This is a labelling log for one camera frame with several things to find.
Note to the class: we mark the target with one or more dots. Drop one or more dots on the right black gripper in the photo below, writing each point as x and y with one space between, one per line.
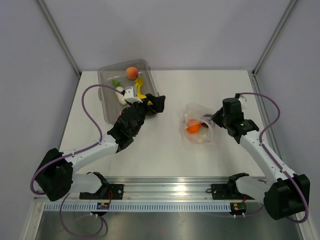
215 118

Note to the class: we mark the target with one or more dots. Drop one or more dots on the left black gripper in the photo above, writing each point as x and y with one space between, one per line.
157 106

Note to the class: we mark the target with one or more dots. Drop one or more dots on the yellow white-dotted toy food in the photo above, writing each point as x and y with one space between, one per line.
141 92

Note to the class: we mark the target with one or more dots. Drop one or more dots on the clear zip top bag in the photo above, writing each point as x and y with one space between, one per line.
191 115

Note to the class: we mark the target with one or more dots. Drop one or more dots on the orange toy fruit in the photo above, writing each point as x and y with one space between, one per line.
193 129

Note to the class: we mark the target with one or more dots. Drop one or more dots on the white toy food piece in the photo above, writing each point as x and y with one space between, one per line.
119 91

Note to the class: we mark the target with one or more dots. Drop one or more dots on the orange pink toy peach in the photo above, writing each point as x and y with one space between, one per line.
132 73

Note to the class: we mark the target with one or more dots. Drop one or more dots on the dark red toy plum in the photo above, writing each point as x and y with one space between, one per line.
207 121

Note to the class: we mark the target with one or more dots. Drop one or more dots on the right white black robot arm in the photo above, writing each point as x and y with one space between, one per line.
283 193

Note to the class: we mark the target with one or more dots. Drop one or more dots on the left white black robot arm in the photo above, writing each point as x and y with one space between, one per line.
57 173

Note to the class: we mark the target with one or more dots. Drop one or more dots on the clear grey plastic bin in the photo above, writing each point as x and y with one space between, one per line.
110 104

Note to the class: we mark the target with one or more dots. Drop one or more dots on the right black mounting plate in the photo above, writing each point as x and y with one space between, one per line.
221 191

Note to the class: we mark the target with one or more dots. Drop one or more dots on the black mounting plate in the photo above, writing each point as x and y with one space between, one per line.
112 191
221 191

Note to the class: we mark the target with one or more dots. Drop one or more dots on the right small circuit board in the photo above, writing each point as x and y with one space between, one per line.
239 207

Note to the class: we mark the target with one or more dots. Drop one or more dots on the small circuit board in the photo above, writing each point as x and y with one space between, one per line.
103 206
239 207

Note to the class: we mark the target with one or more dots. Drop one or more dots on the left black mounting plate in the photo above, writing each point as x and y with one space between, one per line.
112 191

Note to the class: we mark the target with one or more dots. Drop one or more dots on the left small circuit board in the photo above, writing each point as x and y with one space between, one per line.
103 206

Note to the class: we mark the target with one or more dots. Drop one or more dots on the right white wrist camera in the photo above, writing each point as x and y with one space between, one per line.
243 100

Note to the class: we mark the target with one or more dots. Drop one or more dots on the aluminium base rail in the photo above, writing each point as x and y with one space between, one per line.
156 189

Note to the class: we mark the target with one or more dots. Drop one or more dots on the left aluminium frame post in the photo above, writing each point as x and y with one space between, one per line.
58 36

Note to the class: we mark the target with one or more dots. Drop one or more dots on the aluminium frame post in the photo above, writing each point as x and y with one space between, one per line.
275 35
58 36

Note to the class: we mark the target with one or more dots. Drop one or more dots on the white slotted cable duct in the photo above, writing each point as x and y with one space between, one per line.
158 207

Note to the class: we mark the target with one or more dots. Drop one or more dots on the right aluminium frame post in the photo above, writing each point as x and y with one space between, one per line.
275 35

